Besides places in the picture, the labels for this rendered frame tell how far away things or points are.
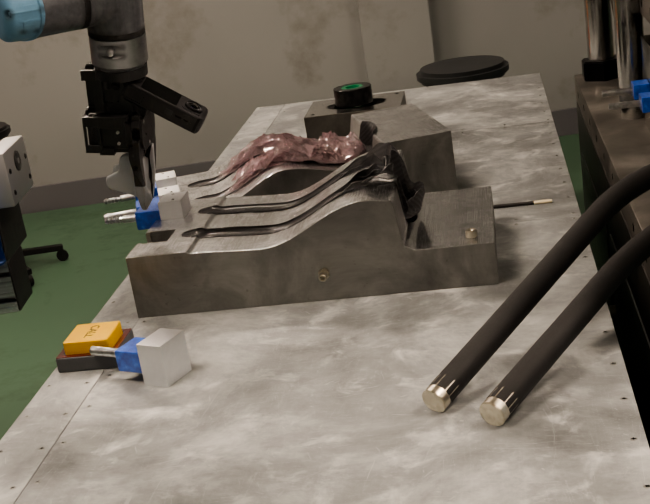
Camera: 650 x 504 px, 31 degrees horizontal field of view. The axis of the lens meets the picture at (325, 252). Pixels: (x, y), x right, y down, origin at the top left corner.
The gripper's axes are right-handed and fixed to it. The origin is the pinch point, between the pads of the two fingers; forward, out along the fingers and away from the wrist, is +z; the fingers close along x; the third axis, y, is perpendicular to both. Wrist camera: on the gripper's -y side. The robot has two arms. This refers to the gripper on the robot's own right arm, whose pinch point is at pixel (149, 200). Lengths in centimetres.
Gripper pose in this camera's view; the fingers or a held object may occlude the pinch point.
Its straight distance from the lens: 167.1
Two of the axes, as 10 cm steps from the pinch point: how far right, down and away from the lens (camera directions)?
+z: 0.2, 8.9, 4.6
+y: -9.9, -0.3, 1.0
